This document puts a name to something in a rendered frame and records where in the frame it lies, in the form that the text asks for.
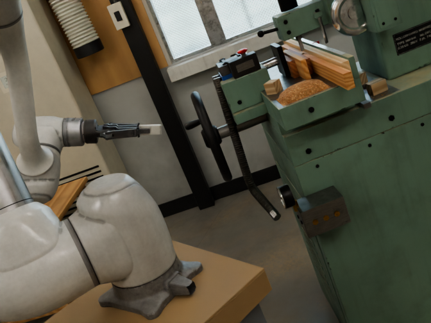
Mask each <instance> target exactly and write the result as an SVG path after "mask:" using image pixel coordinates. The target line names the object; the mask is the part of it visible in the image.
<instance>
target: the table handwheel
mask: <svg viewBox="0 0 431 323"><path fill-rule="evenodd" d="M190 98H191V100H192V103H193V105H194V108H195V111H196V113H197V116H198V119H199V121H200V123H201V127H202V128H203V129H202V130H201V135H202V137H203V140H204V142H205V145H206V147H207V148H210V149H211V151H212V154H213V155H214V158H215V161H216V163H217V166H218V168H219V170H220V173H221V175H222V177H223V179H224V180H225V181H226V182H229V181H231V180H232V174H231V172H230V169H229V167H228V164H227V162H226V159H225V157H224V154H223V151H222V149H221V146H220V144H221V142H222V139H223V138H226V137H228V136H231V134H230V131H229V128H228V125H227V124H226V125H224V126H221V127H219V128H217V127H216V126H215V125H212V124H211V121H210V119H209V117H208V114H207V111H206V109H205V106H204V104H203V101H202V99H201V96H200V94H199V93H198V92H196V91H195V92H192V93H191V95H190ZM266 121H268V119H267V115H266V114H264V115H261V116H259V117H256V118H254V119H251V120H249V121H246V122H243V123H242V124H239V125H237V124H236V122H235V125H236V127H237V131H238V132H241V131H244V130H245V129H248V128H251V127H253V126H256V125H258V124H261V123H263V122H266Z"/></svg>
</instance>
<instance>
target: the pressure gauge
mask: <svg viewBox="0 0 431 323"><path fill-rule="evenodd" d="M276 189H277V192H278V195H279V197H280V196H281V198H282V199H280V200H281V202H282V204H283V207H284V208H285V209H287V208H290V207H293V209H294V211H298V210H297V208H298V207H299V205H298V202H297V200H296V199H294V197H293V194H292V192H291V189H290V188H289V186H288V185H287V184H284V185H282V186H279V187H277V188H276Z"/></svg>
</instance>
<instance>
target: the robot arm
mask: <svg viewBox="0 0 431 323"><path fill-rule="evenodd" d="M0 53H1V56H2V58H3V61H4V66H5V70H6V76H7V80H8V88H9V92H10V100H11V104H12V112H13V119H14V123H15V124H14V126H13V129H12V140H13V143H14V144H15V145H16V146H17V147H18V148H19V151H20V154H19V155H18V157H17V161H16V163H15V161H14V159H13V157H12V154H11V152H10V150H9V148H8V146H7V144H6V142H5V141H4V138H3V136H2V134H1V132H0V322H15V321H20V320H26V319H31V318H34V317H38V316H41V315H45V314H46V313H49V312H51V311H53V310H56V309H58V308H60V307H62V306H64V305H66V304H68V303H70V302H71V301H73V300H75V299H77V298H79V297H80V296H82V295H83V294H85V293H87V292H88V291H89V290H91V289H93V288H94V287H96V286H98V285H102V284H105V283H112V287H111V289H109V290H108V291H107V292H105V293H104V294H103V295H101V296H100V297H99V299H98V302H99V304H100V306H101V307H113V308H117V309H120V310H125V311H129V312H132V313H136V314H139V315H142V316H144V317H146V318H147V319H148V320H153V319H156V318H157V317H159V316H160V314H161V313H162V311H163V309H164V308H165V307H166V306H167V304H168V303H169V302H170V301H171V300H172V299H173V298H174V297H175V296H176V295H191V294H193V293H194V292H195V291H196V285H195V283H194V282H193V281H192V280H191V279H192V278H193V277H195V276H196V275H198V274H199V273H200V272H201V271H202V270H203V266H202V264H201V263H200V262H199V261H182V260H179V259H178V257H177V255H176V253H175V250H174V247H173V243H172V240H171V236H170V233H169V230H168V228H167V225H166V223H165V220H164V218H163V215H162V213H161V211H160V209H159V207H158V205H157V203H156V202H155V200H154V199H153V198H152V197H151V195H150V194H149V193H148V192H147V191H146V190H145V189H144V188H143V187H142V185H140V184H139V183H138V182H137V181H136V180H134V179H133V178H132V177H130V176H129V175H127V174H123V173H115V174H109V175H105V176H102V177H100V178H97V179H95V180H93V181H92V182H90V183H89V184H88V185H87V186H86V188H84V189H83V190H82V192H81V194H80V196H79V197H78V200H77V202H76V207H77V210H76V211H75V212H74V213H73V214H72V215H71V216H70V217H69V218H68V219H65V220H63V221H61V222H60V220H59V218H58V217H57V216H56V215H55V213H54V212H53V211H52V209H51V208H50V207H48V206H46V205H45V203H47V202H48V201H50V200H51V199H52V198H53V197H54V196H55V194H56V191H57V189H58V184H59V180H60V166H61V163H60V155H61V152H62V148H63V147H76V146H84V144H85V143H87V144H96V143H98V139H99V138H105V140H111V139H116V138H130V137H137V136H138V138H139V137H140V135H161V134H162V125H161V124H146V125H140V123H139V122H138V124H127V123H113V122H109V123H108V124H103V125H100V126H98V124H97V120H96V119H90V120H85V121H83V119H82V118H59V117H55V116H39V117H36V115H35V102H34V96H33V83H32V77H31V67H30V60H29V56H28V48H27V45H26V37H25V31H24V16H23V10H22V5H21V0H0Z"/></svg>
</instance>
